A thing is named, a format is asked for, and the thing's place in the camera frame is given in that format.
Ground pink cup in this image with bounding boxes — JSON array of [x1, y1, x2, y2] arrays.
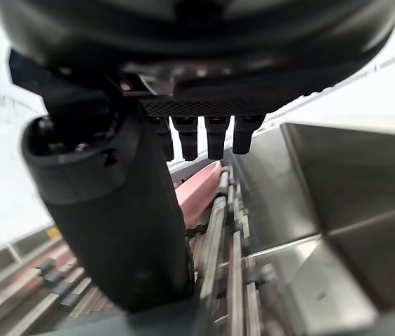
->
[[173, 160, 223, 228]]

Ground roll-up metal drying rack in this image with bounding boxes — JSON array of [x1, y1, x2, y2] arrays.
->
[[0, 166, 279, 336]]

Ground stainless steel sink basin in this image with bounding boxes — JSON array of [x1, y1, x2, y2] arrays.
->
[[232, 122, 395, 336]]

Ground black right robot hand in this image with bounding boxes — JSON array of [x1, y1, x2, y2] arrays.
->
[[0, 0, 395, 314]]

